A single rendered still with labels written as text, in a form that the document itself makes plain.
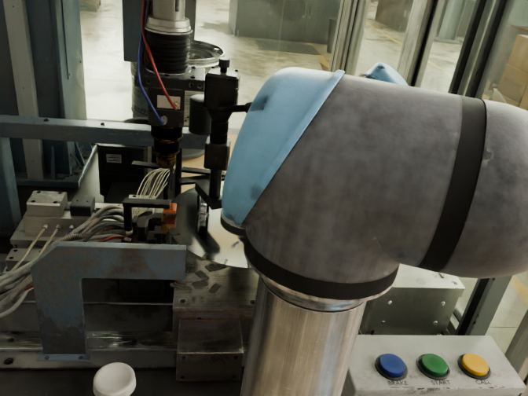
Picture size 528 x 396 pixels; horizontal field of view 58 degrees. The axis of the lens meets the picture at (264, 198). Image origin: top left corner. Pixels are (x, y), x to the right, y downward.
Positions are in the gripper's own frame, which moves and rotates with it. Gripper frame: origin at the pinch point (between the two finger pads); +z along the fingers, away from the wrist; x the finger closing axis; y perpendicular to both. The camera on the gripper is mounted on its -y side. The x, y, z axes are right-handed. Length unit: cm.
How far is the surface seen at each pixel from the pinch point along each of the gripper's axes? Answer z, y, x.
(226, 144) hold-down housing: -8.0, 11.6, -10.2
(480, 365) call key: -15.6, 0.5, 43.4
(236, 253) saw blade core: 4.0, 11.8, 5.5
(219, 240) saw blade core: 6.3, 10.9, 1.1
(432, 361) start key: -11.7, 5.3, 38.6
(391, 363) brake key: -8.5, 10.2, 35.0
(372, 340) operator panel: -5.8, 6.8, 31.1
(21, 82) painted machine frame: 34, 10, -68
